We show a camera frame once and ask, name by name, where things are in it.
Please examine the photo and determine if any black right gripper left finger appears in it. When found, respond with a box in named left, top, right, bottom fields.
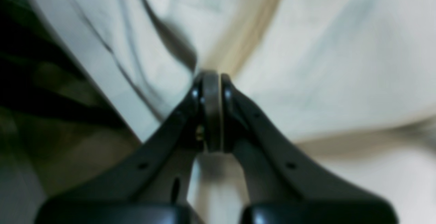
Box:
left=36, top=74, right=205, bottom=224

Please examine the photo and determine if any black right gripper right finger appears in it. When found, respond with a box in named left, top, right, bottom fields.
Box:
left=221, top=75, right=399, bottom=224

